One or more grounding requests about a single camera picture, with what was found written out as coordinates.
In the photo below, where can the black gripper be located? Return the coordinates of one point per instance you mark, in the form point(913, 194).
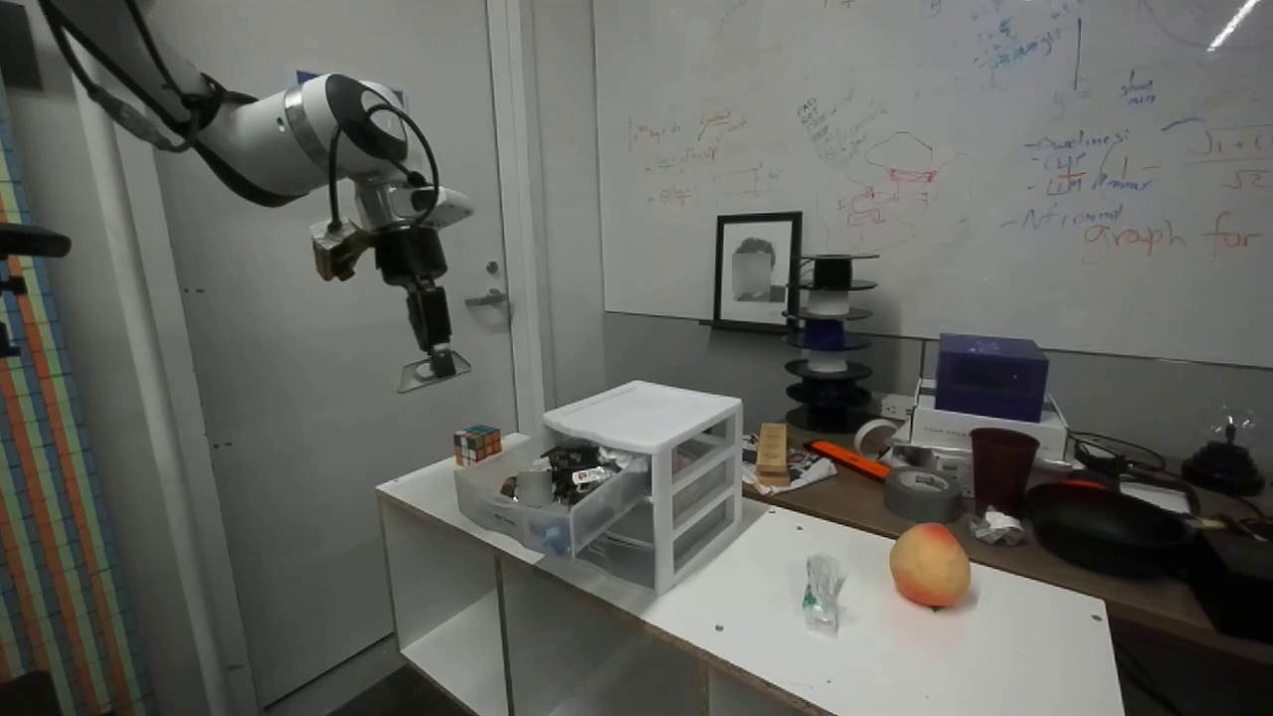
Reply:
point(423, 292)

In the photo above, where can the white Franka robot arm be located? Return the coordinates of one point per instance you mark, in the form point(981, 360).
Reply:
point(271, 141)

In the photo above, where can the clear drawer full of clutter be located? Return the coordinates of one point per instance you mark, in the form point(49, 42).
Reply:
point(541, 522)

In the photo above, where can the Rubik's cube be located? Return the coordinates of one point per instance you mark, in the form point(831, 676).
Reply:
point(476, 443)

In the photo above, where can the black framed portrait picture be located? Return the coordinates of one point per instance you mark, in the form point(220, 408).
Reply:
point(757, 267)

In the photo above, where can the tan wooden block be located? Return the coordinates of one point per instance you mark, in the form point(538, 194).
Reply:
point(771, 451)

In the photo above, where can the stack of black spools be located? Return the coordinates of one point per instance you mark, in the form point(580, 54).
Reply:
point(830, 373)

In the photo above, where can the colourful striped panel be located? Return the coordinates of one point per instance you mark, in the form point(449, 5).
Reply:
point(53, 531)

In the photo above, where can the orange utility knife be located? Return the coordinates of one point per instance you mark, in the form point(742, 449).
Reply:
point(850, 459)

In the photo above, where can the grey tape roll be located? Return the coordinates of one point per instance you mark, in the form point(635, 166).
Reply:
point(921, 494)

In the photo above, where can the white shelf cabinet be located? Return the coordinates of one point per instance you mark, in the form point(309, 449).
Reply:
point(862, 637)

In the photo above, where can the white flat box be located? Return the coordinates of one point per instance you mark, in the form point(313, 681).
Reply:
point(942, 432)

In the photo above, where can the orange peach fruit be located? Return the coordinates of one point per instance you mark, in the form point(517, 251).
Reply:
point(927, 564)

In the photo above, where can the purple box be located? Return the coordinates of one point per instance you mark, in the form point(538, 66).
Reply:
point(993, 375)

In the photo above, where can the large white whiteboard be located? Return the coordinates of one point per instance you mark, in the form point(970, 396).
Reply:
point(995, 282)

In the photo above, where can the dark red cup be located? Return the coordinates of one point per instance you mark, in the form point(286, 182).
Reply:
point(1003, 467)

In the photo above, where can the crumpled silver foil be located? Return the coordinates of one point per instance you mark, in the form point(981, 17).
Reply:
point(995, 527)

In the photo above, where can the black frying pan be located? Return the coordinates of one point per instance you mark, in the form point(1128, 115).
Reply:
point(1108, 531)

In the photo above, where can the brown wooden desk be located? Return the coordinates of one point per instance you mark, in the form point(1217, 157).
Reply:
point(1156, 597)

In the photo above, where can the black round desk gadget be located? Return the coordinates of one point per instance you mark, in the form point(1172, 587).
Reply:
point(1221, 462)

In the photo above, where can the black box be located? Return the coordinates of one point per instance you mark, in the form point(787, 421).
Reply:
point(1235, 584)

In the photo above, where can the black mount bar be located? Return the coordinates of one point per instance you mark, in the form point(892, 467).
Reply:
point(31, 241)

